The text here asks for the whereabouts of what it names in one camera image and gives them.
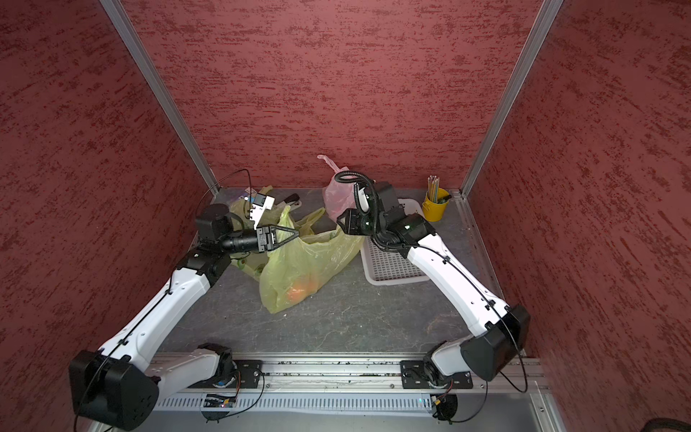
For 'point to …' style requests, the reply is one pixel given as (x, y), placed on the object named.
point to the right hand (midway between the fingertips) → (340, 226)
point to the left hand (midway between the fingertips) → (297, 240)
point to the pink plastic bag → (338, 195)
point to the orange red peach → (300, 290)
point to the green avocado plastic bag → (297, 270)
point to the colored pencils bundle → (433, 188)
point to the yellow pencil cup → (435, 211)
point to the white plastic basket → (383, 267)
